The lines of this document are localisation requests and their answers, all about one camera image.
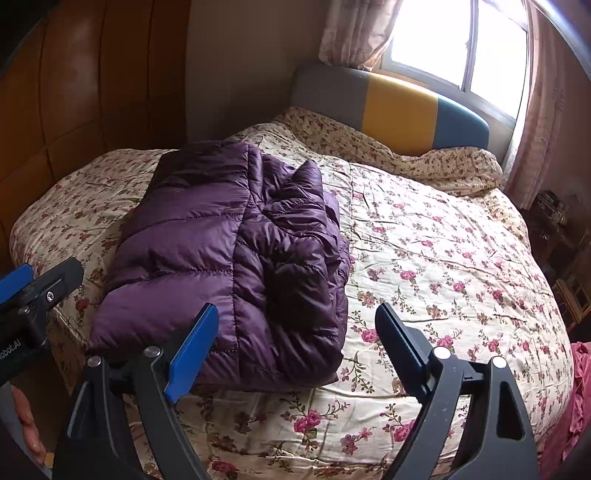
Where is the large floral quilt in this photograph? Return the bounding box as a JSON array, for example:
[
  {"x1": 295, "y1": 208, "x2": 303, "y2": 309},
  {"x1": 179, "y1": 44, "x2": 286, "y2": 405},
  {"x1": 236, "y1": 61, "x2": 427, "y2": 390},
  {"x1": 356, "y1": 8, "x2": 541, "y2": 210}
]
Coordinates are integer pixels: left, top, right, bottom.
[{"x1": 8, "y1": 122, "x2": 575, "y2": 480}]

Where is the pink patterned curtain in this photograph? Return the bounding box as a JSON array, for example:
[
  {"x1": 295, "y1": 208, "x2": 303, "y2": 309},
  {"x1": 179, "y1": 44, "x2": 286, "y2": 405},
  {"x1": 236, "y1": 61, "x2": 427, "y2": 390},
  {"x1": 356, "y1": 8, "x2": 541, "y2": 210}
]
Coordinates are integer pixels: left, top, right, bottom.
[
  {"x1": 318, "y1": 0, "x2": 403, "y2": 71},
  {"x1": 504, "y1": 1, "x2": 590, "y2": 209}
]

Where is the brown wooden wardrobe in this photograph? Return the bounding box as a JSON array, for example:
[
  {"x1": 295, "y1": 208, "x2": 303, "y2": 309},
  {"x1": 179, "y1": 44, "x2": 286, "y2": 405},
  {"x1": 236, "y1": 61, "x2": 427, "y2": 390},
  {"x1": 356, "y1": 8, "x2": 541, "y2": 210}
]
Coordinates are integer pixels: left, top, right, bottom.
[{"x1": 1, "y1": 1, "x2": 190, "y2": 273}]

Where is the small floral print duvet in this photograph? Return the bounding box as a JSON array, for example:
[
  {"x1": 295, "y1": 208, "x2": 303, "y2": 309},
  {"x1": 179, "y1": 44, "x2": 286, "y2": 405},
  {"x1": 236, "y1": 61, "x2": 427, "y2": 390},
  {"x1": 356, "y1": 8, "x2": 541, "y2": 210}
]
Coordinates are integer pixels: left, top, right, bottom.
[{"x1": 274, "y1": 107, "x2": 503, "y2": 197}]

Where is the grey yellow blue headboard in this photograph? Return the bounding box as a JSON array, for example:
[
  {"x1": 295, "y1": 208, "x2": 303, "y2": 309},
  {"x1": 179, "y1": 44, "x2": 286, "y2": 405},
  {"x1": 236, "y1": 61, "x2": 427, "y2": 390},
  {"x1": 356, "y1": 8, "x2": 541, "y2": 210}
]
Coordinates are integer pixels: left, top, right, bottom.
[{"x1": 290, "y1": 63, "x2": 490, "y2": 153}]

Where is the pink red cloth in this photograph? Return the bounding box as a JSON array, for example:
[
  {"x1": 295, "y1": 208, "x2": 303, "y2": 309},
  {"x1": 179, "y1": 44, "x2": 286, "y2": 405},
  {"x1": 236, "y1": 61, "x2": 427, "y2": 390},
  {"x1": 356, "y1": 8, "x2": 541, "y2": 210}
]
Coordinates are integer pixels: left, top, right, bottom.
[{"x1": 538, "y1": 342, "x2": 590, "y2": 479}]

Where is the left hand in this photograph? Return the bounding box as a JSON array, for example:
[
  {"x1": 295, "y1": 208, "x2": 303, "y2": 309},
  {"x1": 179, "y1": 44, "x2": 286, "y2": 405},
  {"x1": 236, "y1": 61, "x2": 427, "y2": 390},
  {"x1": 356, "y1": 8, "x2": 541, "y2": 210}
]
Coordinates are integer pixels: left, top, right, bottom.
[{"x1": 11, "y1": 386, "x2": 47, "y2": 467}]

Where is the bright window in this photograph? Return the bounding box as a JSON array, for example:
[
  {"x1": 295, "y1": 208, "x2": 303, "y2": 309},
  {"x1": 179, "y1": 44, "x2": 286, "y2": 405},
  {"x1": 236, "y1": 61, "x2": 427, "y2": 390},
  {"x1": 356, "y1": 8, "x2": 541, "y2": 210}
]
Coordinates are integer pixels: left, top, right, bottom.
[{"x1": 373, "y1": 0, "x2": 532, "y2": 126}]

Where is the pink patterned curtain right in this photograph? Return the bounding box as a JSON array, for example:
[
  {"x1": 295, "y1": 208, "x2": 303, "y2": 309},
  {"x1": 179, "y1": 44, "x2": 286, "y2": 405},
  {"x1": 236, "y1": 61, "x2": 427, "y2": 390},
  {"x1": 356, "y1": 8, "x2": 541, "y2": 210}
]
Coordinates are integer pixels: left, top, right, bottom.
[{"x1": 504, "y1": 1, "x2": 590, "y2": 209}]

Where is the cluttered wooden side shelf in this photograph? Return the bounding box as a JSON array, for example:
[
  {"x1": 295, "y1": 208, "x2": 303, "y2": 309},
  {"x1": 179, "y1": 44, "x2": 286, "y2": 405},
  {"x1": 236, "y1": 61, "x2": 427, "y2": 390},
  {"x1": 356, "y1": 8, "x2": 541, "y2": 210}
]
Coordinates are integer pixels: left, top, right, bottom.
[{"x1": 522, "y1": 190, "x2": 590, "y2": 342}]

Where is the pink patterned curtain left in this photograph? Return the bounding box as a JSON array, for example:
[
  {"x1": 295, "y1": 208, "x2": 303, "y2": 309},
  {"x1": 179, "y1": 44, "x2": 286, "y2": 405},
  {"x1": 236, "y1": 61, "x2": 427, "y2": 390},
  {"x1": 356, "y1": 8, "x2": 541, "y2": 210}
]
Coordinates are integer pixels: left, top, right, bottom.
[{"x1": 318, "y1": 0, "x2": 403, "y2": 71}]

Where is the purple quilted down jacket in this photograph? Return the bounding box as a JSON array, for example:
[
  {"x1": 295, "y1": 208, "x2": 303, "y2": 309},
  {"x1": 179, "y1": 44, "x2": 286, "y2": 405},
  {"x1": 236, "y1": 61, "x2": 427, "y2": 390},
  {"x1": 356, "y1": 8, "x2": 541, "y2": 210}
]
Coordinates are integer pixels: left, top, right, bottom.
[{"x1": 89, "y1": 141, "x2": 349, "y2": 391}]

